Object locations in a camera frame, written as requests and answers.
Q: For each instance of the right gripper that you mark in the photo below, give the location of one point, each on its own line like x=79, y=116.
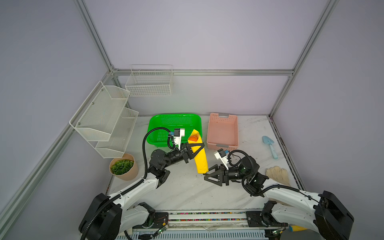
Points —
x=218, y=174

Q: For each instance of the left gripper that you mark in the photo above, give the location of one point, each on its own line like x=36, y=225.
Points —
x=187, y=152

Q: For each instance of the yellow paper napkin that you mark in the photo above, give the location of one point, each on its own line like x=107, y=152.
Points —
x=201, y=158

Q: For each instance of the orange plastic spoon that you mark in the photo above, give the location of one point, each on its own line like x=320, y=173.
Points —
x=193, y=139

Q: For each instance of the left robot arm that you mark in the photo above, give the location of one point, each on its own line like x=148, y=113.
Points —
x=109, y=215

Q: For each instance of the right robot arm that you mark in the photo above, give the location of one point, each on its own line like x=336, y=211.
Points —
x=322, y=213

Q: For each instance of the green plastic basket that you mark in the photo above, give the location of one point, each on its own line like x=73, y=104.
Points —
x=189, y=122

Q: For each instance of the pink plastic basket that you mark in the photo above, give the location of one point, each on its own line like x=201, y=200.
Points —
x=223, y=132

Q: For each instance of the light blue garden trowel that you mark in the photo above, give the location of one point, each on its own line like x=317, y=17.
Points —
x=268, y=141

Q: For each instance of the beige work glove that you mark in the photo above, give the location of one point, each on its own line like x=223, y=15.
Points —
x=279, y=175

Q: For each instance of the potted green succulent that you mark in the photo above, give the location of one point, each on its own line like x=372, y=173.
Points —
x=125, y=168

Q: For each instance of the white mesh two-tier shelf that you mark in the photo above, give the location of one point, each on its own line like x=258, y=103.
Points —
x=105, y=121

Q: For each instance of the blue yellow hand rake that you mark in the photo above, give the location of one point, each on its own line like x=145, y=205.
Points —
x=294, y=228

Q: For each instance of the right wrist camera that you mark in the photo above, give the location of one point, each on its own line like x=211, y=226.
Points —
x=222, y=155

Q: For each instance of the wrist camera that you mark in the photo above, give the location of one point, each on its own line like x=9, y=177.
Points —
x=222, y=155
x=178, y=134

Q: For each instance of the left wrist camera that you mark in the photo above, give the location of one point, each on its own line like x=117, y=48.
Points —
x=178, y=134

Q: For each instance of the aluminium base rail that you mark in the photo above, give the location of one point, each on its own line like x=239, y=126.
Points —
x=222, y=225

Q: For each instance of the white wire basket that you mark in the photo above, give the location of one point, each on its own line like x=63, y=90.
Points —
x=150, y=80

